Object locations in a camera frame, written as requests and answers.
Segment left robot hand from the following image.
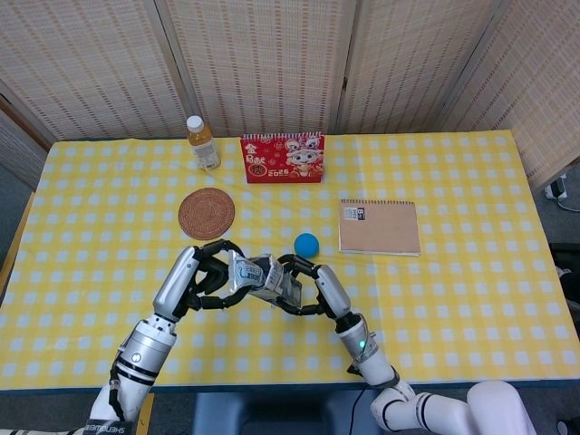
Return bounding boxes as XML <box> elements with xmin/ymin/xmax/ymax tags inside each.
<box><xmin>152</xmin><ymin>239</ymin><xmax>255</xmax><ymax>324</ymax></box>

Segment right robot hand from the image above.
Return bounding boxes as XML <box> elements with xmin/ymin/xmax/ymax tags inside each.
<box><xmin>271</xmin><ymin>252</ymin><xmax>353</xmax><ymax>325</ymax></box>

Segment round woven rattan coaster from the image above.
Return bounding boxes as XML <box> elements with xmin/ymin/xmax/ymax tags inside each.
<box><xmin>178</xmin><ymin>187</ymin><xmax>237</xmax><ymax>240</ymax></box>

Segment blue-and-white toothpaste box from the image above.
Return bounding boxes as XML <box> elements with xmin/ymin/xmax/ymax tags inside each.
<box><xmin>248</xmin><ymin>255</ymin><xmax>304</xmax><ymax>313</ymax></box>

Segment yellow white checked tablecloth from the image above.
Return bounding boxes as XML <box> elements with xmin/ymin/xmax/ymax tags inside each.
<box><xmin>0</xmin><ymin>130</ymin><xmax>580</xmax><ymax>392</ymax></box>

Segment woven bamboo folding screen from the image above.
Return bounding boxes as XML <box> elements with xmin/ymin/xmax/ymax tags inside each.
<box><xmin>0</xmin><ymin>0</ymin><xmax>580</xmax><ymax>190</ymax></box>

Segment red 2026 desk calendar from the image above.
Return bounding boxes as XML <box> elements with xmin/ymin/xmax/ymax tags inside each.
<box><xmin>239</xmin><ymin>130</ymin><xmax>326</xmax><ymax>185</ymax></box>

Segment silver blue toothpaste tube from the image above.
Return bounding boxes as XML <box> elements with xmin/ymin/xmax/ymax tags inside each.
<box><xmin>226</xmin><ymin>248</ymin><xmax>285</xmax><ymax>294</ymax></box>

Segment blue rubber ball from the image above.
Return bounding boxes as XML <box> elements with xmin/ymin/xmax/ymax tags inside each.
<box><xmin>293</xmin><ymin>232</ymin><xmax>321</xmax><ymax>259</ymax></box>

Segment brown spiral notebook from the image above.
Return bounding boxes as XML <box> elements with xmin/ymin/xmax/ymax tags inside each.
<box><xmin>338</xmin><ymin>198</ymin><xmax>422</xmax><ymax>257</ymax></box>

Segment white power strip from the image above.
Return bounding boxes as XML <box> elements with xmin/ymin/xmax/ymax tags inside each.
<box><xmin>545</xmin><ymin>174</ymin><xmax>570</xmax><ymax>201</ymax></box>

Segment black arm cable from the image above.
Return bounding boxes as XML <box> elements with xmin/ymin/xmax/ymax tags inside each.
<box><xmin>348</xmin><ymin>362</ymin><xmax>369</xmax><ymax>435</ymax></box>

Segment yellow juice bottle white cap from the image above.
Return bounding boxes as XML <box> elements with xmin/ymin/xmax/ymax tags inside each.
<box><xmin>186</xmin><ymin>115</ymin><xmax>222</xmax><ymax>172</ymax></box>

